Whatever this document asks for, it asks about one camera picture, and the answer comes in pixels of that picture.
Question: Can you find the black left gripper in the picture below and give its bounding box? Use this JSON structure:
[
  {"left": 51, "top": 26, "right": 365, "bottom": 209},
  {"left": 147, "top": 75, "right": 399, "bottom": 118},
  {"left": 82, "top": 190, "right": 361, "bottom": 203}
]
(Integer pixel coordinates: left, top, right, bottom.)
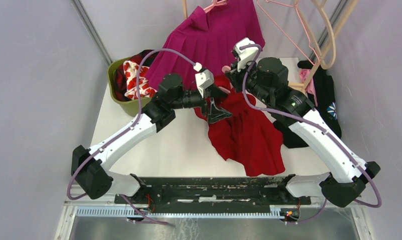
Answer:
[{"left": 171, "top": 83, "right": 233, "bottom": 123}]

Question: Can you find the red dress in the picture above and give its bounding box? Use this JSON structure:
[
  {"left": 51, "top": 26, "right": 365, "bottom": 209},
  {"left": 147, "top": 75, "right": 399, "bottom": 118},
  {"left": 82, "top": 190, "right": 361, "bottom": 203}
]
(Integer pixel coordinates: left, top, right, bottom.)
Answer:
[{"left": 208, "top": 75, "right": 285, "bottom": 177}]

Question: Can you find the white red floral garment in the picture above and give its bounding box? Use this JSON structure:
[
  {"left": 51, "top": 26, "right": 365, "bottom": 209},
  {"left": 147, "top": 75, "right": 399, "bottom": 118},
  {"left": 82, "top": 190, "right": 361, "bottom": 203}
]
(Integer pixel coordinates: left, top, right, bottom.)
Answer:
[{"left": 123, "top": 60, "right": 157, "bottom": 100}]

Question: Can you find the red navy plaid skirt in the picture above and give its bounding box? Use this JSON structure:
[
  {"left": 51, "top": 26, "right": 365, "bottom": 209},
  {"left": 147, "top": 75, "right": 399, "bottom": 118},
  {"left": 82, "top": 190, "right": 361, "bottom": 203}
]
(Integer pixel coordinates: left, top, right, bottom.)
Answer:
[{"left": 113, "top": 49, "right": 158, "bottom": 102}]

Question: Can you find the pink wire hanger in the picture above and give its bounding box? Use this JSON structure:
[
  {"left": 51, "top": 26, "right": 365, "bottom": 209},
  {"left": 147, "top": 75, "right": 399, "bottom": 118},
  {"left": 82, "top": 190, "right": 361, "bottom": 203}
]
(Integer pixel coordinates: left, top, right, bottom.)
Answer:
[{"left": 253, "top": 0, "right": 324, "bottom": 63}]

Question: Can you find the pink plastic hanger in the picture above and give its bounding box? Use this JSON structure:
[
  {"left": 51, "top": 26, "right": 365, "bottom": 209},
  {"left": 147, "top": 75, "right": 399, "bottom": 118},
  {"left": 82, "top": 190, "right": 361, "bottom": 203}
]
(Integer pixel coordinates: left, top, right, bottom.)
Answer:
[{"left": 219, "top": 65, "right": 233, "bottom": 94}]

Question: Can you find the beige plastic hanger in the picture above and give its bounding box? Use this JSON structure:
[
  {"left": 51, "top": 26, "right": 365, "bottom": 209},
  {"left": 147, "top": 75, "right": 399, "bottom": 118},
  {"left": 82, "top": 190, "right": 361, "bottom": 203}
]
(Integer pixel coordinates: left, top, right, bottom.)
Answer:
[{"left": 292, "top": 0, "right": 337, "bottom": 70}]

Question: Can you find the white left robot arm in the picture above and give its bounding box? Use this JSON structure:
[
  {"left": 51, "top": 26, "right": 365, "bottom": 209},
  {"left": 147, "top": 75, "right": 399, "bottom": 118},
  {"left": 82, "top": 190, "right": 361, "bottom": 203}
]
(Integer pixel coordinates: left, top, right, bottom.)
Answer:
[{"left": 71, "top": 70, "right": 232, "bottom": 204}]

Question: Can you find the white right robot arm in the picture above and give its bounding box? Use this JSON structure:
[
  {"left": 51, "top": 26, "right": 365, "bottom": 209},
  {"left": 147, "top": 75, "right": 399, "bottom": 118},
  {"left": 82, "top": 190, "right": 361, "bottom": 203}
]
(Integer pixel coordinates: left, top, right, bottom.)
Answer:
[{"left": 224, "top": 57, "right": 380, "bottom": 208}]

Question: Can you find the magenta pleated skirt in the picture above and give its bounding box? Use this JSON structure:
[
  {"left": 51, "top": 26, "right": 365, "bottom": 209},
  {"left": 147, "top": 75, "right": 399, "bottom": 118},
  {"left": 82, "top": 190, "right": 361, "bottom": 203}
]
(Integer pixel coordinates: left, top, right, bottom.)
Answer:
[{"left": 145, "top": 0, "right": 265, "bottom": 90}]

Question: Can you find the pink hanger of magenta skirt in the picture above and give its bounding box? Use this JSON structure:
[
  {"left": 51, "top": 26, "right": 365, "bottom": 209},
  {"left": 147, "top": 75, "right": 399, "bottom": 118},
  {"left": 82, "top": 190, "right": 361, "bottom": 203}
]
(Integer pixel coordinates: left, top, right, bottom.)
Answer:
[{"left": 204, "top": 0, "right": 228, "bottom": 13}]

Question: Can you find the pink cloth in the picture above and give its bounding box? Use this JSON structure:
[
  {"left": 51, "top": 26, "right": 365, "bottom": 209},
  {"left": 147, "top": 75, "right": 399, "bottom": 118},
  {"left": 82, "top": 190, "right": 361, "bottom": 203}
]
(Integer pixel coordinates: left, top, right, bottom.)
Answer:
[{"left": 298, "top": 67, "right": 319, "bottom": 107}]

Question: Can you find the olive green plastic basket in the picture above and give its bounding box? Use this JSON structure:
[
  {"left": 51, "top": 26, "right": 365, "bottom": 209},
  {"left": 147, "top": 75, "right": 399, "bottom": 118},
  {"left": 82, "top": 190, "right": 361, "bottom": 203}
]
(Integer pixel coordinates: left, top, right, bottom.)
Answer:
[{"left": 107, "top": 53, "right": 143, "bottom": 117}]

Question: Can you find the black shirt with flower print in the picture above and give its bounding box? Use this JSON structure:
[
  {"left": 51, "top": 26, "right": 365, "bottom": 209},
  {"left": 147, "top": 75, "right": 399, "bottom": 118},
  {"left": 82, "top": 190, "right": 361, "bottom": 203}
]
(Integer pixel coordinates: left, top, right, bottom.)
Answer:
[{"left": 273, "top": 67, "right": 342, "bottom": 149}]

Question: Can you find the wooden clothes rack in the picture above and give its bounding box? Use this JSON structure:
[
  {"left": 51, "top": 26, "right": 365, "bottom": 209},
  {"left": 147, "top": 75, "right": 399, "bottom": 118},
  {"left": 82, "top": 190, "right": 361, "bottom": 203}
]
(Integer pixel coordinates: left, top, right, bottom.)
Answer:
[{"left": 182, "top": 0, "right": 360, "bottom": 97}]

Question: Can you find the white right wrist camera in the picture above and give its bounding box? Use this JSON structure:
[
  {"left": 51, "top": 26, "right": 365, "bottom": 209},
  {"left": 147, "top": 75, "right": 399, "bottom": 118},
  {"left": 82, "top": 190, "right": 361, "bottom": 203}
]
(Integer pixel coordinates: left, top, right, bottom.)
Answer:
[{"left": 233, "top": 37, "right": 262, "bottom": 72}]

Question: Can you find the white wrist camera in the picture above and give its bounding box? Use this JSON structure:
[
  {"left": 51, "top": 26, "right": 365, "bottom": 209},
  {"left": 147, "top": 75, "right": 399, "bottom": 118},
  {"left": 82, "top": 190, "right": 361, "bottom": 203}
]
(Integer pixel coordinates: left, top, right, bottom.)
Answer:
[
  {"left": 193, "top": 62, "right": 214, "bottom": 99},
  {"left": 233, "top": 37, "right": 262, "bottom": 72}
]

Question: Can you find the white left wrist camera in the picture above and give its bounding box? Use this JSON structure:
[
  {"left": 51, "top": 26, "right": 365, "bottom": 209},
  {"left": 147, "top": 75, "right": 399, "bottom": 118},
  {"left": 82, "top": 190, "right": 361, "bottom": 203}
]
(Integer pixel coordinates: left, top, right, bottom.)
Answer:
[{"left": 193, "top": 62, "right": 214, "bottom": 99}]

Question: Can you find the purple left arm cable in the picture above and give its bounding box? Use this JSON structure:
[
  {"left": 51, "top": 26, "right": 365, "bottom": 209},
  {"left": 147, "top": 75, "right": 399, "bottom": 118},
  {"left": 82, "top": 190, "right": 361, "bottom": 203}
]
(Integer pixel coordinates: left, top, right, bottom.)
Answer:
[{"left": 66, "top": 47, "right": 201, "bottom": 226}]

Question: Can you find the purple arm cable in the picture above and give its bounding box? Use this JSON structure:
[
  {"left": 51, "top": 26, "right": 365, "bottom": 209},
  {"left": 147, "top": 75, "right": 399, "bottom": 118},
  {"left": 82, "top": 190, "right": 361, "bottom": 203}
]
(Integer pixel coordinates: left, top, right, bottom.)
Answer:
[
  {"left": 239, "top": 43, "right": 383, "bottom": 225},
  {"left": 66, "top": 47, "right": 201, "bottom": 226}
]

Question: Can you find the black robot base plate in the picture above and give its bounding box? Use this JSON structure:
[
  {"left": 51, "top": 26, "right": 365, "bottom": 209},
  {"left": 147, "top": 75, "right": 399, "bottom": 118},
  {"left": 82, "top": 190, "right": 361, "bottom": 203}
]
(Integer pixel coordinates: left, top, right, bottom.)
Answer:
[{"left": 128, "top": 176, "right": 322, "bottom": 214}]

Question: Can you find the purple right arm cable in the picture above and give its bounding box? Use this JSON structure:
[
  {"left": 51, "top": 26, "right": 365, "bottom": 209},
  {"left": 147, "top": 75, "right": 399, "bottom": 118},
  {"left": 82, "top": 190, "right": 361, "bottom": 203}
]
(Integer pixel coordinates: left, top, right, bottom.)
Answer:
[{"left": 239, "top": 43, "right": 383, "bottom": 225}]

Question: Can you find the aluminium corner rail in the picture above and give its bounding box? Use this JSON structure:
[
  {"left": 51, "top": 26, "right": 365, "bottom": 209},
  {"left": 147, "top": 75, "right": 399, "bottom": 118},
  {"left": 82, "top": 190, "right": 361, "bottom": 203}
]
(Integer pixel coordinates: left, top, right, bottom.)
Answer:
[{"left": 71, "top": 0, "right": 113, "bottom": 65}]

